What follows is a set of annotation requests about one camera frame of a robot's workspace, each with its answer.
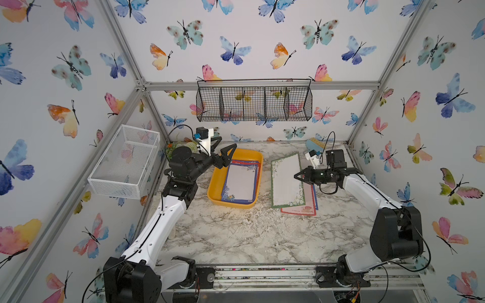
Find blue floral stationery paper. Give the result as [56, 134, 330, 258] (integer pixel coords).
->
[313, 185, 319, 211]

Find red tulip stationery paper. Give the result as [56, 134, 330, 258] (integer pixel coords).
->
[281, 183, 317, 217]

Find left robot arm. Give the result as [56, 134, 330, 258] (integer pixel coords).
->
[102, 144, 237, 302]

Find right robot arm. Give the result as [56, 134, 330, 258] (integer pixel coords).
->
[294, 166, 428, 287]

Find yellow plastic storage box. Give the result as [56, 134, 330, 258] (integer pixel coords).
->
[207, 148, 264, 209]

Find potted artificial flowers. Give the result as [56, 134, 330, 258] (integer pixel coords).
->
[164, 141, 198, 160]

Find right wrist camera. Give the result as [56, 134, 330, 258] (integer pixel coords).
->
[305, 150, 347, 170]

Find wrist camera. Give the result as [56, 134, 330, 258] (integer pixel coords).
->
[195, 127, 214, 156]
[305, 150, 347, 170]

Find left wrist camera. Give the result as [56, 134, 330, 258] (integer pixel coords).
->
[195, 127, 214, 156]

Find black wire wall basket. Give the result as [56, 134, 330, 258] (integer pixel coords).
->
[191, 78, 313, 122]

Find white mesh wall basket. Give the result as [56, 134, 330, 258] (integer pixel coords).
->
[88, 124, 160, 199]

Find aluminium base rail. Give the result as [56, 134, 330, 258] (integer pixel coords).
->
[102, 263, 425, 303]

